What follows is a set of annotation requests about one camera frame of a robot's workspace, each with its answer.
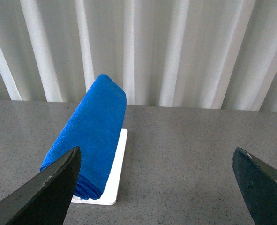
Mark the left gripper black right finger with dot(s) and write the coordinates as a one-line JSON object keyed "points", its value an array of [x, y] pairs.
{"points": [[257, 182]]}

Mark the white pleated curtain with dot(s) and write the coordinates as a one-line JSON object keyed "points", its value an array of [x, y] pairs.
{"points": [[219, 54]]}

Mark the blue microfiber cloth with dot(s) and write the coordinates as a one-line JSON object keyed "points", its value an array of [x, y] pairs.
{"points": [[94, 127]]}

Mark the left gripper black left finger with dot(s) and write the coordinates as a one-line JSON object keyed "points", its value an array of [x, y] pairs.
{"points": [[45, 199]]}

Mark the white rack with wooden bars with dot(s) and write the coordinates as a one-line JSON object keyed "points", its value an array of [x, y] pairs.
{"points": [[109, 196]]}

